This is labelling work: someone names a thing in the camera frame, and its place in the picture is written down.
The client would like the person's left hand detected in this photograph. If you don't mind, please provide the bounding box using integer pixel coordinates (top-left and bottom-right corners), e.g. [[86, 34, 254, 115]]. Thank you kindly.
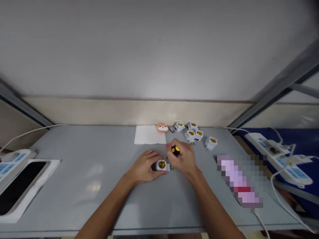
[[124, 149, 167, 186]]

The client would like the person's right hand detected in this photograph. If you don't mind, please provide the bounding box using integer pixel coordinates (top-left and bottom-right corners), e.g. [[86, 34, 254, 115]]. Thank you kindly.
[[165, 138, 201, 179]]

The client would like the black and yellow screwdriver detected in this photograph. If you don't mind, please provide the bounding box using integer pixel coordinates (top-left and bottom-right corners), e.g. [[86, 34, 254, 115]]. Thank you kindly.
[[160, 146, 181, 167]]

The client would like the white paper napkin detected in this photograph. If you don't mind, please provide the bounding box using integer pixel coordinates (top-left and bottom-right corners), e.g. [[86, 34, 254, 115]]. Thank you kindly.
[[134, 125, 167, 145]]

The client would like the long white power strip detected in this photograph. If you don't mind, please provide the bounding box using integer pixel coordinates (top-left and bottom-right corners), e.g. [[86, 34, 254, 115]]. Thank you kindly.
[[244, 132, 313, 186]]

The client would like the blue table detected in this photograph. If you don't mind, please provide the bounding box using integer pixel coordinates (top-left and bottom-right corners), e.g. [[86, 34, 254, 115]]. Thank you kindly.
[[233, 127, 319, 221]]

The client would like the white and blue power strip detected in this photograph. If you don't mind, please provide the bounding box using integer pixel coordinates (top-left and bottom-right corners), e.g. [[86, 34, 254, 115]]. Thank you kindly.
[[0, 149, 38, 186]]

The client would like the orange animal keychain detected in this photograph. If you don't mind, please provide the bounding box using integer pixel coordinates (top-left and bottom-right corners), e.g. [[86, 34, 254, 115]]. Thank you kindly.
[[156, 123, 176, 134]]

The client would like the white power cable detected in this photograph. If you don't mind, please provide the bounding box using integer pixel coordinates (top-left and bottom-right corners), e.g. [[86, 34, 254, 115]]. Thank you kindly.
[[215, 126, 250, 134]]

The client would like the white strip cable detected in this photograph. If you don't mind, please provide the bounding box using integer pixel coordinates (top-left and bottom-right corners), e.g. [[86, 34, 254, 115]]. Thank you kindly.
[[253, 208, 271, 239]]

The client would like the long white looping cable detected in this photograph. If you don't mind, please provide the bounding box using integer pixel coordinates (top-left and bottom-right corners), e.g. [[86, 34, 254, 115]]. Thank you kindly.
[[270, 143, 319, 234]]

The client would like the grey metal frame post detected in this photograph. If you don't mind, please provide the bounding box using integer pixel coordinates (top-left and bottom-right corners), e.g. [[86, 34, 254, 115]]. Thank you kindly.
[[0, 77, 55, 127], [229, 37, 319, 136]]

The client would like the thin white cable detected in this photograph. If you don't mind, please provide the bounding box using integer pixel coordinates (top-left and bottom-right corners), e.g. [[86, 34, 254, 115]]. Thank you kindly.
[[0, 123, 67, 151]]

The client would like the black tablet with white frame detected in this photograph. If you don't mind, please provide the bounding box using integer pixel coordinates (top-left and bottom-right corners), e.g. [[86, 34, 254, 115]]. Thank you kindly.
[[0, 159, 50, 216]]

